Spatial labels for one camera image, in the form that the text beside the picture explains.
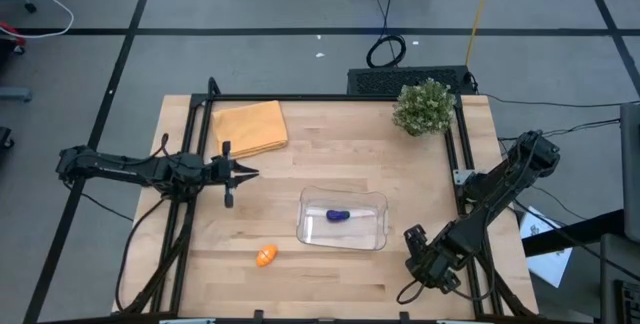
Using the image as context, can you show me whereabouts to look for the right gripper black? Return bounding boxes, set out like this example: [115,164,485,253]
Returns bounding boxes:
[404,223,464,294]

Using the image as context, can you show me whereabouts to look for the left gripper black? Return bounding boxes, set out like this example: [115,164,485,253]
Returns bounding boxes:
[210,140,260,209]

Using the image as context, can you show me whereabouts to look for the purple toy eggplant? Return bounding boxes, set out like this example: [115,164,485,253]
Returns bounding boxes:
[325,208,352,224]

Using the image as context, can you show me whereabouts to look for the folded orange cloth towel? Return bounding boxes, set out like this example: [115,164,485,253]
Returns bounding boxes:
[211,99,290,161]

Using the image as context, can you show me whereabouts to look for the orange toy vegetable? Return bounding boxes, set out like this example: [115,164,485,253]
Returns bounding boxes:
[255,243,279,269]

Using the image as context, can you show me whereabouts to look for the clear plastic storage container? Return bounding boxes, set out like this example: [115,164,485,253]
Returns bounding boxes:
[295,185,390,252]

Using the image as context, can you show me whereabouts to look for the white paper sheet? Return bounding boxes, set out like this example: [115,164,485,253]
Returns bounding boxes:
[518,205,574,289]

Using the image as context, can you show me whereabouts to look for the small green potted plant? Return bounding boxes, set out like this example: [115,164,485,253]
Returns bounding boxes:
[391,77,458,138]

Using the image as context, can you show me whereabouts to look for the black keyboard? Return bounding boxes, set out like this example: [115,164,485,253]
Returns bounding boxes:
[346,65,477,97]
[613,278,640,324]

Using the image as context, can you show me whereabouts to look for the grey furniture foot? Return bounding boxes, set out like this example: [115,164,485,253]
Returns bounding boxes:
[0,86,34,104]

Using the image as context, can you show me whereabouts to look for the black chair caster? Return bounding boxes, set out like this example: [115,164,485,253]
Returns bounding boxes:
[0,0,39,15]

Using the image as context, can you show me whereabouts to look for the red floor item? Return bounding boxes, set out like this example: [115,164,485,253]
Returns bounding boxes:
[0,20,27,56]

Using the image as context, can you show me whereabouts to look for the black metal rig frame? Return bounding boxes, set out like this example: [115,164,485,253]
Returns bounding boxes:
[112,76,541,324]

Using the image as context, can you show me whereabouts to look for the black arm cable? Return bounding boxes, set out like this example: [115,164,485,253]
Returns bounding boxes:
[113,196,169,314]

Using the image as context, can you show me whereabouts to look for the thin black floor cable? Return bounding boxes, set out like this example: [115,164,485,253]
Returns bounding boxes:
[479,91,640,110]

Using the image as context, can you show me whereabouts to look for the black hanging cable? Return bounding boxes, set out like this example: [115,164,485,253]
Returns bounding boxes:
[365,0,408,70]

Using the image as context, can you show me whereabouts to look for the yellow hanging cable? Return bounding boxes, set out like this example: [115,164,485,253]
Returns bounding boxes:
[464,0,498,69]

